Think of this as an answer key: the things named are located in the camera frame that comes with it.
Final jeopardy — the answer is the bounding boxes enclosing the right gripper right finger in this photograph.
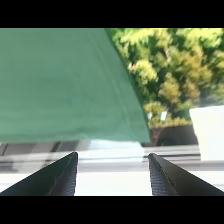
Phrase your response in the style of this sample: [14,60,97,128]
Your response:
[147,152,224,197]

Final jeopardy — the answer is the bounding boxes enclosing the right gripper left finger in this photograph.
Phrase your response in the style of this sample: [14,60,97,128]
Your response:
[0,151,79,197]

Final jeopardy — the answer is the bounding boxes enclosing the dark green shirt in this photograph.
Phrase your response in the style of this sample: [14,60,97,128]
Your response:
[0,28,152,145]

